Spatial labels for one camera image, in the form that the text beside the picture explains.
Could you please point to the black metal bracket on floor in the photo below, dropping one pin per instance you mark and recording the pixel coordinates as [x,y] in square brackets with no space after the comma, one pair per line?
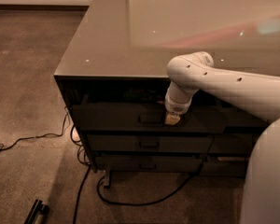
[37,209]

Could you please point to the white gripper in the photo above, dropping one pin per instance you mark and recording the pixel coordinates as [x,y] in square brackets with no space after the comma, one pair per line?
[176,107]

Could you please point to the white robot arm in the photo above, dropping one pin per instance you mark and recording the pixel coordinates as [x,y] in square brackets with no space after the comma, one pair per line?
[256,94]

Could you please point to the drawer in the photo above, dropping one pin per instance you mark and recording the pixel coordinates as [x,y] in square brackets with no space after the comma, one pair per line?
[232,144]
[128,117]
[239,118]
[148,163]
[198,144]
[225,166]

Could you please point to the dark cabinet with glossy top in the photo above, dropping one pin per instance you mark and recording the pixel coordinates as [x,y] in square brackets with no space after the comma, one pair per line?
[121,49]

